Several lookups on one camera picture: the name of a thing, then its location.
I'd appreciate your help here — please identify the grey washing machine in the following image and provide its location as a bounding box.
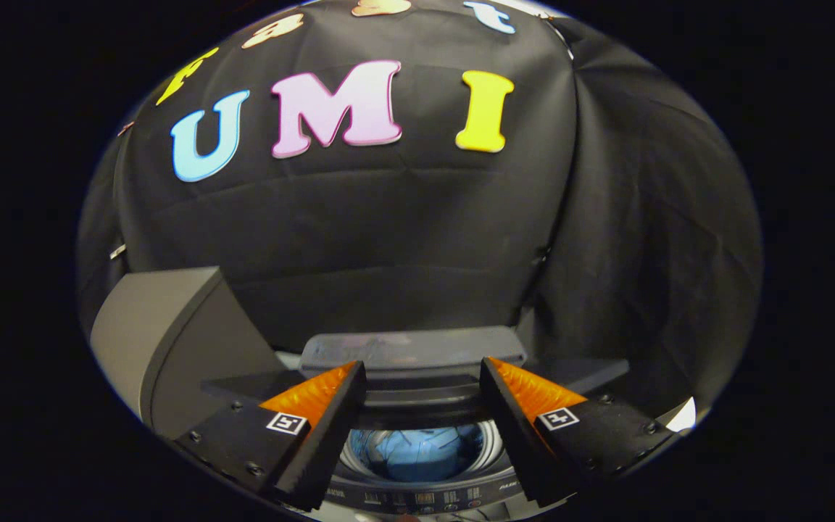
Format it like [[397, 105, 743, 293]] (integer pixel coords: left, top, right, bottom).
[[312, 417, 538, 522]]

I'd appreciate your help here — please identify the light blue polo shirt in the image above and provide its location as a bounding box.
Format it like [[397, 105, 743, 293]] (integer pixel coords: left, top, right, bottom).
[[351, 426, 483, 484]]

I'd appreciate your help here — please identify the dark washing machine lid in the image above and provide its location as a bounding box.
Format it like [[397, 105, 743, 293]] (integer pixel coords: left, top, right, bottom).
[[200, 326, 631, 430]]

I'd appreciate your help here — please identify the large grey cabinet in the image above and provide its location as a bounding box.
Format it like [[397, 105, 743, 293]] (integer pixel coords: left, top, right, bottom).
[[90, 266, 289, 444]]

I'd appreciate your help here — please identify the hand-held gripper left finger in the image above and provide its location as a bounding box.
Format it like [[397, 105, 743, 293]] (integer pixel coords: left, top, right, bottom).
[[175, 360, 367, 513]]

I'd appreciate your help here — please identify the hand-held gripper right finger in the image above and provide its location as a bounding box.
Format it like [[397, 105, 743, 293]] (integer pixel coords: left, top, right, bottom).
[[479, 357, 679, 508]]

